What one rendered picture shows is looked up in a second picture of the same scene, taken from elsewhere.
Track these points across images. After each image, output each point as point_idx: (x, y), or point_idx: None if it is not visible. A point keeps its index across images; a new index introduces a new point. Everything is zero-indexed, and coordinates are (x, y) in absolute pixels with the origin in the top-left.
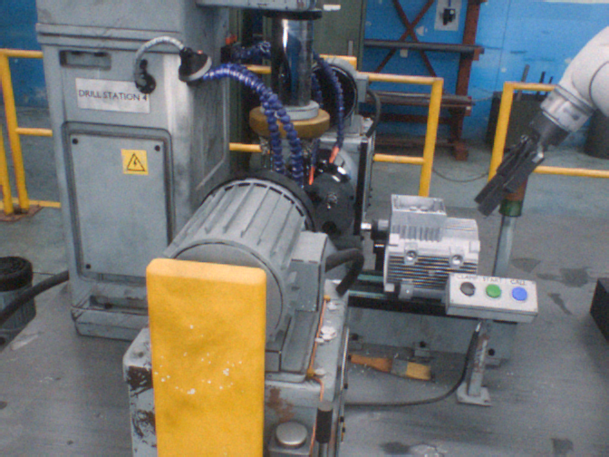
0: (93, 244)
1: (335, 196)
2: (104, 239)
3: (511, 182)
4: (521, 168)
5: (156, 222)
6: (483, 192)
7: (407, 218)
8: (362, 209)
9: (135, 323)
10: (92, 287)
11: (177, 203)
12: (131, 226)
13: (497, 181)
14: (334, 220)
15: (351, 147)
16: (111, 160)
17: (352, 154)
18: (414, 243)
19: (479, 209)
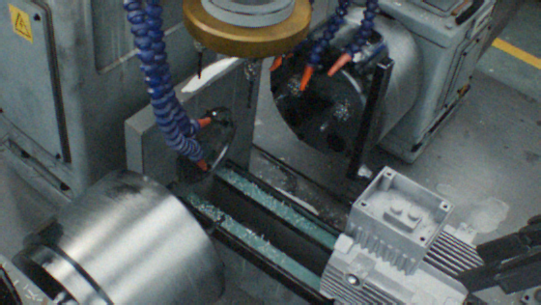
0: (1, 91)
1: (348, 109)
2: (9, 92)
3: (507, 280)
4: (529, 270)
5: (45, 99)
6: (491, 246)
7: (371, 225)
8: (362, 152)
9: (42, 185)
10: (9, 131)
11: (63, 89)
12: (27, 91)
13: (517, 244)
14: (345, 137)
15: (425, 31)
16: (2, 11)
17: (425, 41)
18: (369, 262)
19: (461, 278)
